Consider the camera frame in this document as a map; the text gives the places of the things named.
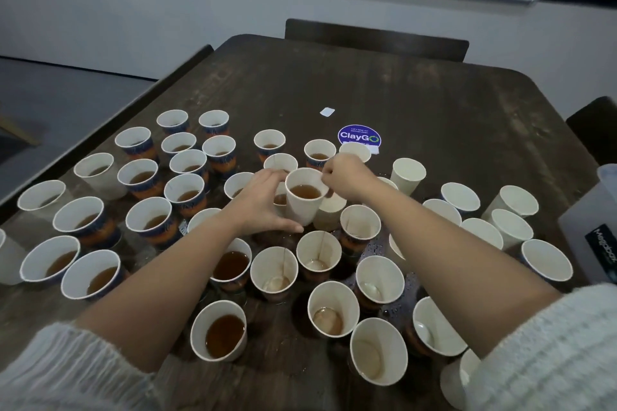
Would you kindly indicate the small white paper label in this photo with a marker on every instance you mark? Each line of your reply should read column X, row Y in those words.
column 328, row 112

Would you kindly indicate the person's right hand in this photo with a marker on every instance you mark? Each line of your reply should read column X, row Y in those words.
column 352, row 177

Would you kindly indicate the dark wooden chair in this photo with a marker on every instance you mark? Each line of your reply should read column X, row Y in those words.
column 376, row 40
column 596, row 131

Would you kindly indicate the round blue sticker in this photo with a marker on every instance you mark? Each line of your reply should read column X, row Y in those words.
column 359, row 134

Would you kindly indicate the white paper cup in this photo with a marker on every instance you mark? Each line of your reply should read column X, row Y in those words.
column 307, row 204
column 461, row 197
column 441, row 210

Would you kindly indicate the dark wooden table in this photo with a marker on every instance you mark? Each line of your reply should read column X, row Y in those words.
column 453, row 107

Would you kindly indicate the group of paper cups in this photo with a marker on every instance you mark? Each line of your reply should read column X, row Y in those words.
column 145, row 218

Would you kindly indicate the person's left hand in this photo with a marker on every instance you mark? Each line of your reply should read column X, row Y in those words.
column 255, row 208

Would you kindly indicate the clear plastic storage bin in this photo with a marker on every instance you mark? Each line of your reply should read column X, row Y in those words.
column 593, row 232

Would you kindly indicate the person's left forearm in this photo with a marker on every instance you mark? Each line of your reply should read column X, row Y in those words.
column 154, row 300

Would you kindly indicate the person's right forearm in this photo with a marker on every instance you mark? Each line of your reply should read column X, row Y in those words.
column 463, row 271

